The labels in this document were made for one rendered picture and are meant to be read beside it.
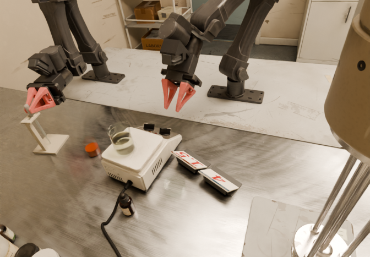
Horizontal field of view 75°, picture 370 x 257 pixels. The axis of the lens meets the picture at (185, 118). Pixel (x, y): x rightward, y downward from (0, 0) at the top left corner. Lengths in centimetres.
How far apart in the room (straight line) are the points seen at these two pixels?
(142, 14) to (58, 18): 201
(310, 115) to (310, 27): 208
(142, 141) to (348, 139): 52
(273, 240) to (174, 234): 20
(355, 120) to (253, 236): 42
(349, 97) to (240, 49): 64
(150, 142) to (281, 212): 34
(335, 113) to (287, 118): 64
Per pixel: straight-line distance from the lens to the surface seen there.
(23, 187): 81
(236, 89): 86
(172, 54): 57
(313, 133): 80
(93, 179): 72
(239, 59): 80
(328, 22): 288
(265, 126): 79
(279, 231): 58
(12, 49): 210
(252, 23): 81
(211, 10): 68
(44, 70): 84
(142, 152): 61
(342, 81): 19
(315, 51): 298
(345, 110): 19
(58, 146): 86
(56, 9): 92
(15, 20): 212
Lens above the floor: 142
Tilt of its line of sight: 40 degrees down
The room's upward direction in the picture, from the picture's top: 7 degrees counter-clockwise
